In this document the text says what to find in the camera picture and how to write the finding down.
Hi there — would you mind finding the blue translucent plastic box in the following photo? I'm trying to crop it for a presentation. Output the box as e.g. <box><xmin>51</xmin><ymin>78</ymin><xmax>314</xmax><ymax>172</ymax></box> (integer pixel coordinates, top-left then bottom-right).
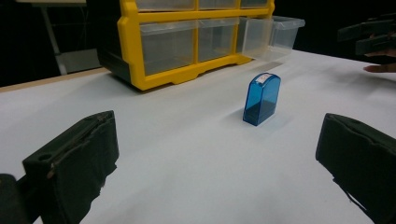
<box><xmin>242</xmin><ymin>72</ymin><xmax>282</xmax><ymax>127</ymax></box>

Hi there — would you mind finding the clear plastic drawer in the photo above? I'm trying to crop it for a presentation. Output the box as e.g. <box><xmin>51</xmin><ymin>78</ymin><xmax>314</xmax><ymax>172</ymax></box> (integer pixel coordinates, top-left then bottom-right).
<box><xmin>134</xmin><ymin>0</ymin><xmax>197</xmax><ymax>12</ymax></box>
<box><xmin>198</xmin><ymin>0</ymin><xmax>240</xmax><ymax>10</ymax></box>
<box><xmin>139</xmin><ymin>20</ymin><xmax>198</xmax><ymax>77</ymax></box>
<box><xmin>240</xmin><ymin>0</ymin><xmax>270</xmax><ymax>9</ymax></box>
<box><xmin>197</xmin><ymin>17</ymin><xmax>240</xmax><ymax>63</ymax></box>

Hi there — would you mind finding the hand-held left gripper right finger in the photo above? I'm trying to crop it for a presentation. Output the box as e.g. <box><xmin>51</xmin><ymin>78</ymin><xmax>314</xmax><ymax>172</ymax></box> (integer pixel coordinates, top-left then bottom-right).
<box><xmin>315</xmin><ymin>113</ymin><xmax>396</xmax><ymax>224</ymax></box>

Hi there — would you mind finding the yellow drawer cabinet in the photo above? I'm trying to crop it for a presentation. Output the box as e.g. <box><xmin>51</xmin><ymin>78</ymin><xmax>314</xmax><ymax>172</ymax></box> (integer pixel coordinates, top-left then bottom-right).
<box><xmin>96</xmin><ymin>0</ymin><xmax>276</xmax><ymax>91</ymax></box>

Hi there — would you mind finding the clear plastic drawer pulled out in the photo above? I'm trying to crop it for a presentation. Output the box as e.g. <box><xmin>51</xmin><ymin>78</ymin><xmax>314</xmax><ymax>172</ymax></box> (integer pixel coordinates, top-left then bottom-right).
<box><xmin>241</xmin><ymin>16</ymin><xmax>306</xmax><ymax>62</ymax></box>

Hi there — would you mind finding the grey metal stand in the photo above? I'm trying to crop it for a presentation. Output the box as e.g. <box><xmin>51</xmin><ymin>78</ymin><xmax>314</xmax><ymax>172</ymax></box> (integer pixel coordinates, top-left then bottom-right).
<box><xmin>15</xmin><ymin>0</ymin><xmax>102</xmax><ymax>76</ymax></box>

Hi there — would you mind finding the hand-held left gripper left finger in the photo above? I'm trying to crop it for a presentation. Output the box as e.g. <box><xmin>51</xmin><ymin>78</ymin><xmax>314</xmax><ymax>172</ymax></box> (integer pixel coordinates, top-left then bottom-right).
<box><xmin>21</xmin><ymin>110</ymin><xmax>120</xmax><ymax>224</ymax></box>

